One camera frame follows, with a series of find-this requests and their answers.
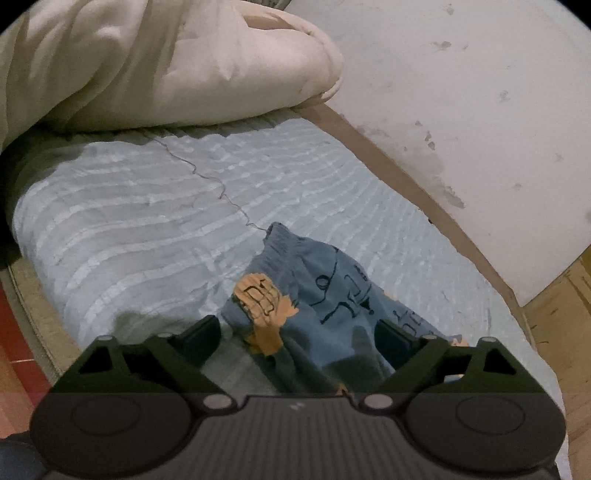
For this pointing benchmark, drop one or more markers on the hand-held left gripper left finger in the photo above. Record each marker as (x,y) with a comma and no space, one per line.
(203,334)

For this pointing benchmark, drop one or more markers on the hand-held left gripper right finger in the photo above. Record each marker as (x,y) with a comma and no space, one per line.
(390,340)

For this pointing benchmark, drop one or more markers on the blue pants with orange print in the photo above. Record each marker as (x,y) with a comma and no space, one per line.
(332,332)

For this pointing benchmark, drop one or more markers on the light blue striped bed sheet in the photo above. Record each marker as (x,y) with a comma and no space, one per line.
(138,230)

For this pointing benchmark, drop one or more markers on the dark loose thread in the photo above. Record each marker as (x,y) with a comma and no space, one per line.
(224,195)

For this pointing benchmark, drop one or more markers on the brown wooden bed board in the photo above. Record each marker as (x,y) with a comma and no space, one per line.
(406,180)

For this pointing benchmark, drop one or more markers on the beige mattress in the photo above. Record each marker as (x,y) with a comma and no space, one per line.
(41,318)

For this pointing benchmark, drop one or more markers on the yellow wooden panel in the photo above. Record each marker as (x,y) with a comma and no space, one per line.
(563,323)

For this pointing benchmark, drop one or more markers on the cream comforter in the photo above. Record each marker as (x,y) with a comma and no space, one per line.
(161,60)

